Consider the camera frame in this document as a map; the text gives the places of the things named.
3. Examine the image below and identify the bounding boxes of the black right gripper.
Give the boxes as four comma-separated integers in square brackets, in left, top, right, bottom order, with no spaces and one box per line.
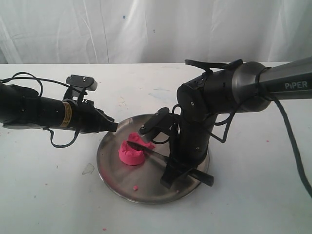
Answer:
[160,117,216,188]

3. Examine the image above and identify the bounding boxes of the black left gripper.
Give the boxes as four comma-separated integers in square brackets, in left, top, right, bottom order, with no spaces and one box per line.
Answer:
[58,99,118,134]

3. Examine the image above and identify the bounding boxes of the black knife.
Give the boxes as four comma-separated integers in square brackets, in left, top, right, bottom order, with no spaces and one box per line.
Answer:
[127,141,214,187]

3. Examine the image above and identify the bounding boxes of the pink dough lump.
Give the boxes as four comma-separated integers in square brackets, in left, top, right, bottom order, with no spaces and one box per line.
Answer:
[118,132,155,166]

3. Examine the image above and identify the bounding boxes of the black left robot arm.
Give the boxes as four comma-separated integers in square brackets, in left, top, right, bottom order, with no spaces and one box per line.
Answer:
[0,84,118,134]

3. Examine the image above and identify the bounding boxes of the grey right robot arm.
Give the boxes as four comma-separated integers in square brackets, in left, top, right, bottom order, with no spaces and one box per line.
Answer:
[160,58,312,189]

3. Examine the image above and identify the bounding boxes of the round stainless steel plate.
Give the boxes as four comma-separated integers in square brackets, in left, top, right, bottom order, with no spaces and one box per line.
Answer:
[97,114,201,205]

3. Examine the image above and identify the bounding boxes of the clear tape piece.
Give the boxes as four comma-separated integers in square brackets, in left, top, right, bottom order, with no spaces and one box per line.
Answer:
[81,163,95,175]

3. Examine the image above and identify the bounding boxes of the white plastic backdrop curtain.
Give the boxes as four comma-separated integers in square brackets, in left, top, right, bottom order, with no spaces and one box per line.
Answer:
[0,0,312,64]

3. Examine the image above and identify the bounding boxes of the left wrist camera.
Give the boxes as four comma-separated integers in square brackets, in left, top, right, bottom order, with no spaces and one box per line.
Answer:
[66,75,98,91]

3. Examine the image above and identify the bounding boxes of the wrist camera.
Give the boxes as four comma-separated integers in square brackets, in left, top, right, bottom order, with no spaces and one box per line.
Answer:
[66,75,98,91]
[138,107,172,143]

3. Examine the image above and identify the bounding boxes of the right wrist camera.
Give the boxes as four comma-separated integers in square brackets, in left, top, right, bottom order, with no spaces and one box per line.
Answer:
[138,107,172,143]

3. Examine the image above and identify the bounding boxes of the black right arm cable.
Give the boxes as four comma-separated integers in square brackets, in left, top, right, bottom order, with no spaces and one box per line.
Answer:
[184,58,312,199]

